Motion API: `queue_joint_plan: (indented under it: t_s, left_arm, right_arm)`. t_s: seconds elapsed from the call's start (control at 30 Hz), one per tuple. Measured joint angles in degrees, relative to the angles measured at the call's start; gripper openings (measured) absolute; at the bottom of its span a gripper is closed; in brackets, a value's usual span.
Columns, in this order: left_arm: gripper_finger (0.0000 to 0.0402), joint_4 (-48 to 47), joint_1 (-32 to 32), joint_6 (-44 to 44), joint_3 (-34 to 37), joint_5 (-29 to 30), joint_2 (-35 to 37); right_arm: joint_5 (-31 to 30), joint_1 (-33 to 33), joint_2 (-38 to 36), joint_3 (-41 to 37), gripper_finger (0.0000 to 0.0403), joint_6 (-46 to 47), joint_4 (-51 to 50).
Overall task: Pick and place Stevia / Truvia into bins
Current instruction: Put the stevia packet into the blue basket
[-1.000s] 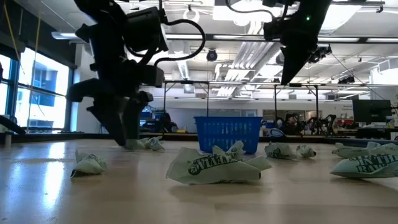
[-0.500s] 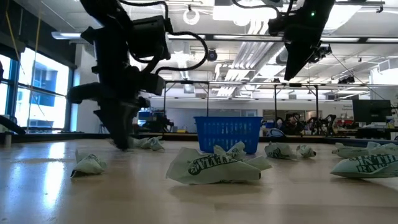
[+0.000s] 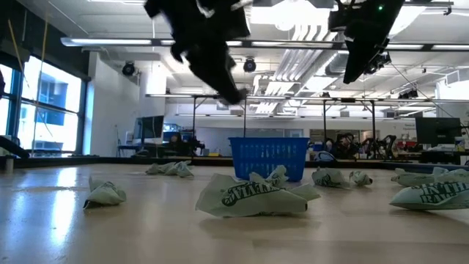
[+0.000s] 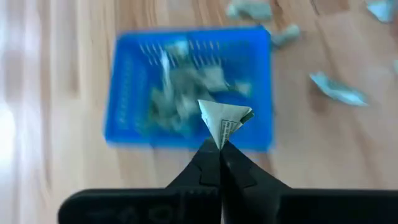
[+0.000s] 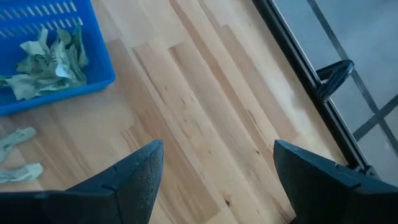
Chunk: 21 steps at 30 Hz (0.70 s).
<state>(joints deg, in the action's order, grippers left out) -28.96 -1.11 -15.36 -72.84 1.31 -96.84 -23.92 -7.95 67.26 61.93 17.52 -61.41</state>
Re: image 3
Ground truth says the black background rig frame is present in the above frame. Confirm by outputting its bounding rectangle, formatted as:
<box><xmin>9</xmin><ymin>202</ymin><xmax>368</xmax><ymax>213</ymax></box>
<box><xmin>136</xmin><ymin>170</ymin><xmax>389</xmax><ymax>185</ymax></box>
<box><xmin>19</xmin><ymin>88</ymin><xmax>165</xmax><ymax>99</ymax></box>
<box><xmin>191</xmin><ymin>94</ymin><xmax>248</xmax><ymax>139</ymax></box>
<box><xmin>322</xmin><ymin>98</ymin><xmax>377</xmax><ymax>155</ymax></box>

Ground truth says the Stevia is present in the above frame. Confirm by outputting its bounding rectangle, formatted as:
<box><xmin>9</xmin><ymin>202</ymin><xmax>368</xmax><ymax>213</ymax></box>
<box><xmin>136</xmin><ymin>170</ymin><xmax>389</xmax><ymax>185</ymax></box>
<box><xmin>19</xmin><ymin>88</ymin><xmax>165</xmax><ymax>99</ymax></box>
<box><xmin>389</xmin><ymin>180</ymin><xmax>469</xmax><ymax>212</ymax></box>

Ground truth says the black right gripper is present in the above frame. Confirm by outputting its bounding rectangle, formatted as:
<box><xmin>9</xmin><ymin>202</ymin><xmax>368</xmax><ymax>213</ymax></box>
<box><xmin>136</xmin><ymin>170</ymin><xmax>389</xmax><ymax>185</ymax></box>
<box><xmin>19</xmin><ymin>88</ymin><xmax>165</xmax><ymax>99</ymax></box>
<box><xmin>328</xmin><ymin>0</ymin><xmax>405</xmax><ymax>86</ymax></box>

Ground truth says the person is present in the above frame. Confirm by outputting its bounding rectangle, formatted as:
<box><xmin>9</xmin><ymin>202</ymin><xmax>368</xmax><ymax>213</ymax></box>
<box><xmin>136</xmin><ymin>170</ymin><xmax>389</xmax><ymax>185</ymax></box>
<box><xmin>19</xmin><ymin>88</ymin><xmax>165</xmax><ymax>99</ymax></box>
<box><xmin>169</xmin><ymin>132</ymin><xmax>186</xmax><ymax>157</ymax></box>

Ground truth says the green white Truvia packet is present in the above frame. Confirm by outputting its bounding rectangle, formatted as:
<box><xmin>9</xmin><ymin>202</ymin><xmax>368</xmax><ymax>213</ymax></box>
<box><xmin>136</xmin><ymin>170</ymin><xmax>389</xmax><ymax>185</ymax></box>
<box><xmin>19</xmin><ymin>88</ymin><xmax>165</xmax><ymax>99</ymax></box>
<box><xmin>195</xmin><ymin>172</ymin><xmax>309</xmax><ymax>219</ymax></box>

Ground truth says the blue plastic basket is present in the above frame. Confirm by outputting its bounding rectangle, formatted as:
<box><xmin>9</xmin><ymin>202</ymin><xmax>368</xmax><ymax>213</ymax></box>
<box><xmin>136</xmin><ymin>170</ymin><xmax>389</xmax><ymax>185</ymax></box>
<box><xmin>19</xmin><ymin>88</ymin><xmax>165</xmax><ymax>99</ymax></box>
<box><xmin>228</xmin><ymin>136</ymin><xmax>311</xmax><ymax>183</ymax></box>

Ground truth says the blue white rounded object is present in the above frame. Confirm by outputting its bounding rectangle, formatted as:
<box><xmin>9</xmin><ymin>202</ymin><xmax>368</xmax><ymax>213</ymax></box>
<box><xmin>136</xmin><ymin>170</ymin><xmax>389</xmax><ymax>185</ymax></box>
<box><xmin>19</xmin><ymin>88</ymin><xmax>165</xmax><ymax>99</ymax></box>
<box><xmin>314</xmin><ymin>150</ymin><xmax>337</xmax><ymax>163</ymax></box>

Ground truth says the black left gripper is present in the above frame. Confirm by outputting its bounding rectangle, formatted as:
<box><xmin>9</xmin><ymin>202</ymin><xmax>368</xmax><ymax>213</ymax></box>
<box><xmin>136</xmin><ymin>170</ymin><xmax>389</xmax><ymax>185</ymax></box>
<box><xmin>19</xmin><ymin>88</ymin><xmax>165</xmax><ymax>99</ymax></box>
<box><xmin>144</xmin><ymin>0</ymin><xmax>254</xmax><ymax>106</ymax></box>

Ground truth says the long ceiling light bar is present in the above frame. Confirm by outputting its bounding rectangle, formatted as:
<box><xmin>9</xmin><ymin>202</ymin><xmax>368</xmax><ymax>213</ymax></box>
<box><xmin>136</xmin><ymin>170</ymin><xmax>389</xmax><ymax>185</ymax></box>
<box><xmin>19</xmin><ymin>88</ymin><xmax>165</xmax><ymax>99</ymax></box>
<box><xmin>60</xmin><ymin>36</ymin><xmax>469</xmax><ymax>51</ymax></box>

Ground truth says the black aluminium table frame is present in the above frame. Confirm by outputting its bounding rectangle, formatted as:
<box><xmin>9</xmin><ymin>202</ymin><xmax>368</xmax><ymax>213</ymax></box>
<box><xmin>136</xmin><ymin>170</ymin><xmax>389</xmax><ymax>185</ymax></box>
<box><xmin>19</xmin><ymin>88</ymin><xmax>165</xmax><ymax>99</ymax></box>
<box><xmin>0</xmin><ymin>134</ymin><xmax>469</xmax><ymax>175</ymax></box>

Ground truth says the black computer monitor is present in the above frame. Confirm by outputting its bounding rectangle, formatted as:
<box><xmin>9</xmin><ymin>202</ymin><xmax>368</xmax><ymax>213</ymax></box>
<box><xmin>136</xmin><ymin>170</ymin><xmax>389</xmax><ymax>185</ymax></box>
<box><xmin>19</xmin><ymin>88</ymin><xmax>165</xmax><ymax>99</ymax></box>
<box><xmin>140</xmin><ymin>114</ymin><xmax>166</xmax><ymax>141</ymax></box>
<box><xmin>415</xmin><ymin>117</ymin><xmax>462</xmax><ymax>146</ymax></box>

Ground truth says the large glass window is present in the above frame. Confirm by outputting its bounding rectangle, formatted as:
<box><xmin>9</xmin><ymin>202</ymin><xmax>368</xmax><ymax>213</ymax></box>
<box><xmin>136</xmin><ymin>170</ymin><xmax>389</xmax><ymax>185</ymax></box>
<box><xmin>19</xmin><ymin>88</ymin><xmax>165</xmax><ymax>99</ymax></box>
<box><xmin>0</xmin><ymin>54</ymin><xmax>84</xmax><ymax>157</ymax></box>

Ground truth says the yellow hanging cord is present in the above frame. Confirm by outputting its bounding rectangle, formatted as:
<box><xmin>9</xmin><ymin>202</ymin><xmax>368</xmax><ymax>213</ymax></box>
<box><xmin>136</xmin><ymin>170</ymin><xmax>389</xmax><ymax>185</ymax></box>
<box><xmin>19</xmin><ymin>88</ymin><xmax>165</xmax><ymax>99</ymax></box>
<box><xmin>6</xmin><ymin>18</ymin><xmax>28</xmax><ymax>81</ymax></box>

